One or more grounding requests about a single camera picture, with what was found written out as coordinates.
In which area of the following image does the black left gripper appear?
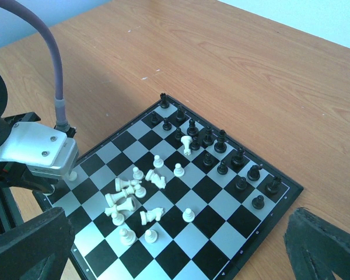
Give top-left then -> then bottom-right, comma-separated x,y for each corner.
0,112 -> 76,196

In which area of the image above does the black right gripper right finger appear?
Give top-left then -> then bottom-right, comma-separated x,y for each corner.
283,207 -> 350,279

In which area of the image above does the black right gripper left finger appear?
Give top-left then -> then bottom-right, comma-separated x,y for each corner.
0,207 -> 75,279

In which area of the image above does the white pawn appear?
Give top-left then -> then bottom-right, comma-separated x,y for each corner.
134,184 -> 146,198
173,163 -> 185,177
144,229 -> 158,244
68,171 -> 78,181
182,208 -> 195,223
153,155 -> 164,169
132,167 -> 144,180

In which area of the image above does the black white chessboard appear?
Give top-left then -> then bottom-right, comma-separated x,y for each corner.
36,96 -> 303,279

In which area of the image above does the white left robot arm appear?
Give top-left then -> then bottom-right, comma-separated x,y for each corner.
0,75 -> 79,195

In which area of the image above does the white king lying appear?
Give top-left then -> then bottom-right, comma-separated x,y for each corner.
105,186 -> 135,207

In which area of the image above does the white queen lying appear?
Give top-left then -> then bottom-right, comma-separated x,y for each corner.
104,197 -> 136,216

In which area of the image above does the white bishop lying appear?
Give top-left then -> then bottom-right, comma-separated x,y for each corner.
114,177 -> 142,192

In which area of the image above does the black pawn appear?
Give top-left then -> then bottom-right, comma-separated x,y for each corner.
217,160 -> 228,175
162,117 -> 172,131
150,111 -> 159,126
202,152 -> 214,167
174,127 -> 183,142
190,136 -> 200,151

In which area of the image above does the white knight lying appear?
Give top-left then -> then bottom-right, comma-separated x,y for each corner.
145,169 -> 166,189

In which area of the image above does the black king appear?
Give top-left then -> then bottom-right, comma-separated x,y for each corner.
214,129 -> 227,153

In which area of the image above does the black queen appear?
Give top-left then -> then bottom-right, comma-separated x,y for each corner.
202,125 -> 214,146

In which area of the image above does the black rook corner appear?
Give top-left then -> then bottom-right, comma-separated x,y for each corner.
159,93 -> 170,109

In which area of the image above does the black bishop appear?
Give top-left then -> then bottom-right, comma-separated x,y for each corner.
186,118 -> 199,137

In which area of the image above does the black knight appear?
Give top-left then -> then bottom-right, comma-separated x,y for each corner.
176,106 -> 186,122

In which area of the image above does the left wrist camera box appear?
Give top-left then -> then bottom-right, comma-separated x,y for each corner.
0,122 -> 79,180

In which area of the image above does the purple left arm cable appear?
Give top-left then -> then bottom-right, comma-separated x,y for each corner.
5,0 -> 68,129

